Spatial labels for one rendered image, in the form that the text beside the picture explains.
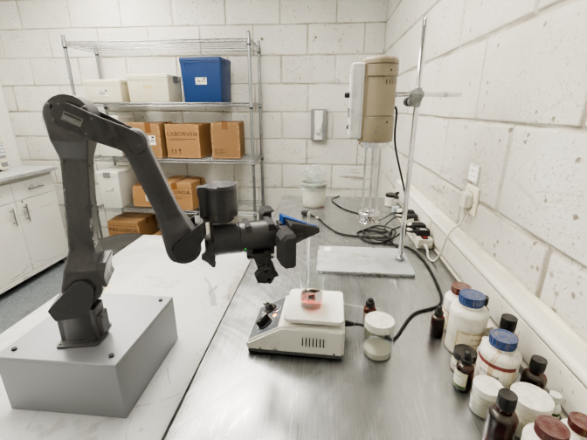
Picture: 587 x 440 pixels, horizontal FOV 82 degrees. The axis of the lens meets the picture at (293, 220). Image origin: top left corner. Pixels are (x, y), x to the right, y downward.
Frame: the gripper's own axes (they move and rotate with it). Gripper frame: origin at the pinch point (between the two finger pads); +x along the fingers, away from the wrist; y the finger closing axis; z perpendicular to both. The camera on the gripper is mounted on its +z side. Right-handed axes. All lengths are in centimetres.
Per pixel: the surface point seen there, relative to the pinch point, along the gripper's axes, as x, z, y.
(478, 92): 64, -27, -28
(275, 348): -6.2, 24.0, 2.7
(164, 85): -32, -38, -235
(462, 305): 30.3, 14.9, 12.0
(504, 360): 27.4, 16.8, 24.9
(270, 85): 52, -41, -243
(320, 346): 2.0, 22.3, 6.5
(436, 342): 28.2, 25.5, 9.0
